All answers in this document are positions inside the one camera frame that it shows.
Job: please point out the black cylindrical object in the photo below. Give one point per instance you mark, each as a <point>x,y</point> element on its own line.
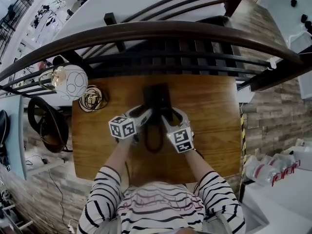
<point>152,99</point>

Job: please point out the black round pan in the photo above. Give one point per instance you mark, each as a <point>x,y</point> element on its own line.
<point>5,130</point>

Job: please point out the dark brown round chair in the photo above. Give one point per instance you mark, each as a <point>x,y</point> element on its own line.
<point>52,128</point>

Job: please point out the dark wooden railing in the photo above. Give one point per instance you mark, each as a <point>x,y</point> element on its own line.
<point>146,30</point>

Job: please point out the black and white striped shirt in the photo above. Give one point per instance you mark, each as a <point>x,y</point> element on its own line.
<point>158,208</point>

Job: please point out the light blue table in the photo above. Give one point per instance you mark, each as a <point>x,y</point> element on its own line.
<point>14,140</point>

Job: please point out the person's right forearm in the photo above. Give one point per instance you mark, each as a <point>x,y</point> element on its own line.
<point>196,166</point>

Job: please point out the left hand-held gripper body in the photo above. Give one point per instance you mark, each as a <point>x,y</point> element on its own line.
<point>122,128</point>

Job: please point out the brass lamp with white globe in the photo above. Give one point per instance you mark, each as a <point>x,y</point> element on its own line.
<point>70,82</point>

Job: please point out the person's left forearm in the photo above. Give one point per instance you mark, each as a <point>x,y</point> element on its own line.
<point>119,157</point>

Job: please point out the yellow and black striped strip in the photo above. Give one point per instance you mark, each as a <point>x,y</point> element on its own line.
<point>243,142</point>

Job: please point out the black rectangular box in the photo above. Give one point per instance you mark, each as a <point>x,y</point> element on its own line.
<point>165,94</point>

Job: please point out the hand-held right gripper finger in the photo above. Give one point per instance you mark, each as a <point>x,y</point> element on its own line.
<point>169,125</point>
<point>185,119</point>

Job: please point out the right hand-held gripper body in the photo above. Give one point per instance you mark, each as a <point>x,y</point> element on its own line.
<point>182,140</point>

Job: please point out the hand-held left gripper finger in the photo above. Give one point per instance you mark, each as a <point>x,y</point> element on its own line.
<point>136,108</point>
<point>146,121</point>

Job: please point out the red printed plastic bag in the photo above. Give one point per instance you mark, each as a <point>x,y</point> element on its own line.
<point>265,170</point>

